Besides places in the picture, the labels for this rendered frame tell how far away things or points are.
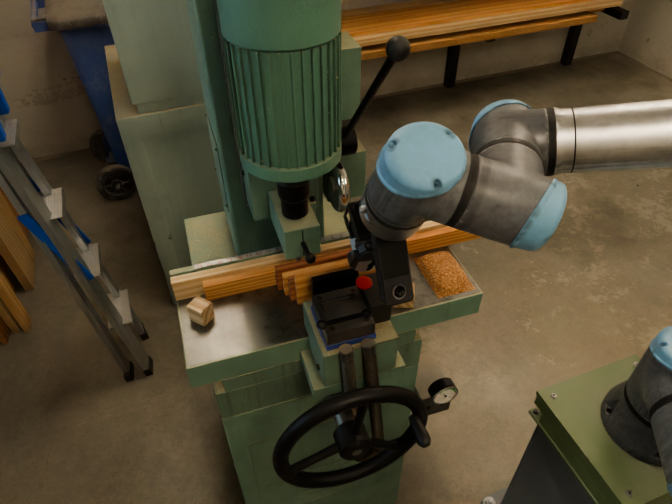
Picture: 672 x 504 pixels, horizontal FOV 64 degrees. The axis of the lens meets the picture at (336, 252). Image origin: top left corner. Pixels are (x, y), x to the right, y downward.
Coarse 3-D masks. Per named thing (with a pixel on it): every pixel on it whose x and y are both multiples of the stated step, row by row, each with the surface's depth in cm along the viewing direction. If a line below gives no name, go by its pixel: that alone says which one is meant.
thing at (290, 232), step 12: (276, 192) 108; (276, 204) 105; (276, 216) 103; (312, 216) 102; (276, 228) 107; (288, 228) 99; (300, 228) 99; (312, 228) 100; (288, 240) 100; (300, 240) 101; (312, 240) 102; (288, 252) 102; (300, 252) 103; (312, 252) 104
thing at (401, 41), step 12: (396, 36) 74; (396, 48) 74; (408, 48) 74; (396, 60) 75; (384, 72) 81; (372, 84) 86; (372, 96) 89; (360, 108) 95; (348, 132) 105; (348, 144) 110
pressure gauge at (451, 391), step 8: (432, 384) 120; (440, 384) 119; (448, 384) 119; (432, 392) 119; (440, 392) 118; (448, 392) 120; (456, 392) 120; (432, 400) 119; (440, 400) 121; (448, 400) 122
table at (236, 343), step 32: (416, 256) 118; (416, 288) 111; (224, 320) 105; (256, 320) 105; (288, 320) 105; (416, 320) 109; (192, 352) 99; (224, 352) 99; (256, 352) 100; (288, 352) 103; (192, 384) 100; (320, 384) 98
